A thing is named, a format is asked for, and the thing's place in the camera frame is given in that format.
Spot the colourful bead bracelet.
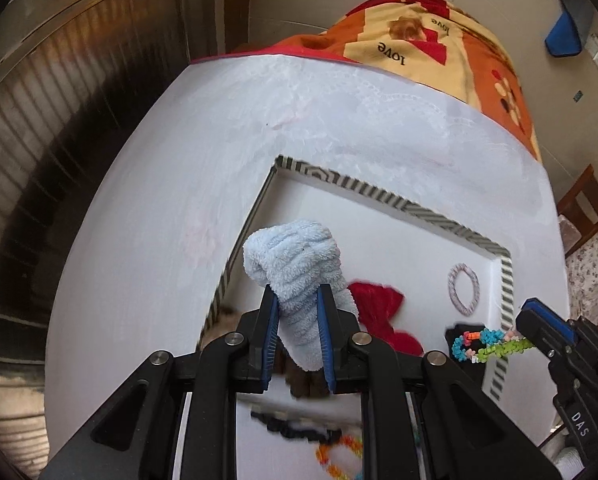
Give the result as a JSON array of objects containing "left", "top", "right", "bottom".
[{"left": 451, "top": 327, "right": 536, "bottom": 365}]

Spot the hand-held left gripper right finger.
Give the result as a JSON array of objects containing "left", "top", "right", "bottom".
[{"left": 315, "top": 284, "right": 562, "bottom": 480}]

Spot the brown wooden chair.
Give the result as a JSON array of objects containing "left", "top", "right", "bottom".
[{"left": 556, "top": 164, "right": 598, "bottom": 256}]

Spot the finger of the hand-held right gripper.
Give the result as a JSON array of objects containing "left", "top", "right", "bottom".
[
  {"left": 523, "top": 298, "right": 587, "bottom": 341},
  {"left": 515, "top": 307, "right": 562, "bottom": 361}
]

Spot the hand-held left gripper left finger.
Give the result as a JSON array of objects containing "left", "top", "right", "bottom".
[{"left": 39, "top": 285, "right": 282, "bottom": 480}]

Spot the white embossed tablecloth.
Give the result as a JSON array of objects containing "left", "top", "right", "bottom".
[{"left": 44, "top": 50, "right": 572, "bottom": 480}]

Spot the blue grey wall item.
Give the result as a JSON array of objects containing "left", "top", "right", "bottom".
[{"left": 544, "top": 0, "right": 596, "bottom": 58}]

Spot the light blue fluffy sock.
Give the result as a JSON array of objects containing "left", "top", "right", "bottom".
[{"left": 242, "top": 218, "right": 362, "bottom": 372}]

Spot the black hair tie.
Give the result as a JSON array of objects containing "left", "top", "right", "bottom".
[
  {"left": 250, "top": 410, "right": 342, "bottom": 445},
  {"left": 444, "top": 325, "right": 467, "bottom": 356}
]

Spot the orange printed blanket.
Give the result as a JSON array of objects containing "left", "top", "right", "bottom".
[{"left": 191, "top": 0, "right": 544, "bottom": 163}]

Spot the orange bead bracelet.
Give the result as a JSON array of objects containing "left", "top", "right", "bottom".
[{"left": 315, "top": 435, "right": 364, "bottom": 480}]

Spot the striped cardboard box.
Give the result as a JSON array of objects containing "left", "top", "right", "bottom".
[{"left": 196, "top": 156, "right": 514, "bottom": 480}]

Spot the metal roller shutter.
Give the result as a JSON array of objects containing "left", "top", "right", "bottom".
[{"left": 0, "top": 0, "right": 190, "bottom": 480}]

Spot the brown hair accessory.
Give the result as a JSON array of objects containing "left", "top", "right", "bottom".
[{"left": 284, "top": 355, "right": 330, "bottom": 400}]

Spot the brown wooden door frame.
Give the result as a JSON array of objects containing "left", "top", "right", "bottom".
[{"left": 179, "top": 0, "right": 255, "bottom": 58}]

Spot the red bow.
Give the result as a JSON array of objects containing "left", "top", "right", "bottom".
[{"left": 349, "top": 281, "right": 425, "bottom": 358}]

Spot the pink white hair tie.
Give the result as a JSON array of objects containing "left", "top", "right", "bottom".
[{"left": 447, "top": 263, "right": 480, "bottom": 317}]

